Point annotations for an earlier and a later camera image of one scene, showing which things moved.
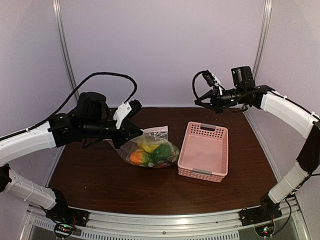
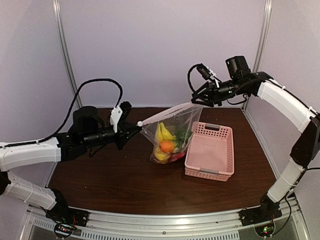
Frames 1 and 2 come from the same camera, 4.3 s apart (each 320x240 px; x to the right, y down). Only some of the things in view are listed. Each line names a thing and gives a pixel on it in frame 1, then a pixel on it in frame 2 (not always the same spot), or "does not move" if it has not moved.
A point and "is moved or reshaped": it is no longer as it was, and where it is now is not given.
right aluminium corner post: (263, 39) does not move
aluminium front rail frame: (110, 225) does not move
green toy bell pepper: (162, 151) to (182, 137)
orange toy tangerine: (135, 157) to (167, 146)
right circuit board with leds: (265, 231) does not move
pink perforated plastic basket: (204, 154) is moved or reshaped
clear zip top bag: (152, 148) to (170, 132)
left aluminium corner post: (63, 49) does not move
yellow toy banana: (148, 148) to (162, 134)
